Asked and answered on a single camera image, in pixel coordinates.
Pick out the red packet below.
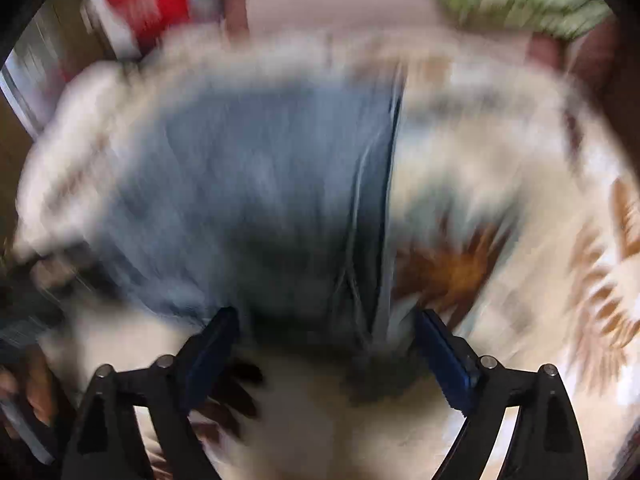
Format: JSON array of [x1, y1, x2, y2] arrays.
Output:
[[102, 0, 202, 57]]

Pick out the pink pillow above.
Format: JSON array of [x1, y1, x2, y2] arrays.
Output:
[[220, 0, 561, 67]]

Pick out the cream leaf-print blanket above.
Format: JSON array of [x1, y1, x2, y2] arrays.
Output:
[[15, 25, 640, 480]]

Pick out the person's left hand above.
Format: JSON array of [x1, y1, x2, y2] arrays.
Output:
[[0, 352, 57, 441]]

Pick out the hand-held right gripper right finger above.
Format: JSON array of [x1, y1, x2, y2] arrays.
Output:
[[415, 309, 591, 480]]

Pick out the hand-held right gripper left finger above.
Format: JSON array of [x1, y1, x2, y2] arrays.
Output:
[[60, 306, 242, 480]]

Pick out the cardboard box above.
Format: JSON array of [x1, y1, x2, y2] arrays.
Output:
[[0, 0, 126, 137]]

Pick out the grey-blue ribbed pants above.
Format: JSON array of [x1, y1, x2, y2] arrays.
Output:
[[95, 80, 417, 361]]

